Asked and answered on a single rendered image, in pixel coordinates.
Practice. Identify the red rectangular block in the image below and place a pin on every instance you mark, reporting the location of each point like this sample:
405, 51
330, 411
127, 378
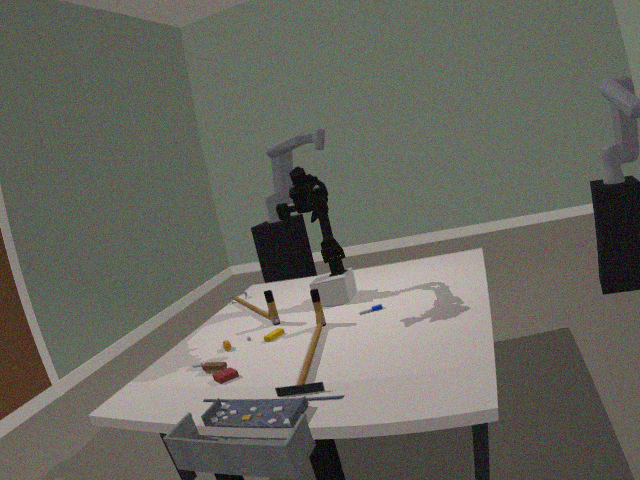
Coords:
225, 375

